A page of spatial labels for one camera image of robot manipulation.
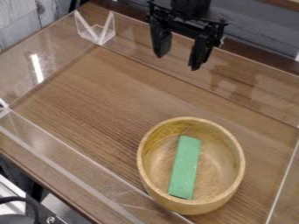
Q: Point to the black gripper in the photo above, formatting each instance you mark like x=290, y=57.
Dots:
x=188, y=17

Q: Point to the green rectangular block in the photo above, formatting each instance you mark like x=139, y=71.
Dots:
x=184, y=167

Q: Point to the brown wooden bowl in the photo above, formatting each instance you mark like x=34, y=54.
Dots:
x=220, y=167

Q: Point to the clear acrylic corner bracket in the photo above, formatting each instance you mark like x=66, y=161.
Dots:
x=99, y=34

